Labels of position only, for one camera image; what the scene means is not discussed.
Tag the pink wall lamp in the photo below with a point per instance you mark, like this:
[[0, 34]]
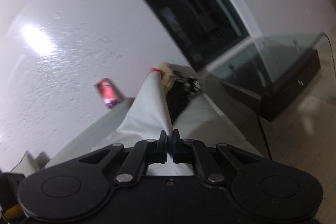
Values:
[[108, 93]]

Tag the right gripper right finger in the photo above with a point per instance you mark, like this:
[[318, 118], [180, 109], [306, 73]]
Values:
[[197, 154]]

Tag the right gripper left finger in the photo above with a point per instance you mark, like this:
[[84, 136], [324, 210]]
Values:
[[135, 160]]

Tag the red and black clothes pile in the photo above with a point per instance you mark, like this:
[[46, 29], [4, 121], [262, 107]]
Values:
[[180, 85]]

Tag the white printed t-shirt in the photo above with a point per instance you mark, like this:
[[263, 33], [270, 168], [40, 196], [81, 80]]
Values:
[[146, 118]]

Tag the grey sofa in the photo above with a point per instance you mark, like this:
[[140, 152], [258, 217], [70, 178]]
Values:
[[201, 120]]

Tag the dark window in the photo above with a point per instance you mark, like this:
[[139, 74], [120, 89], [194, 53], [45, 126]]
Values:
[[202, 29]]

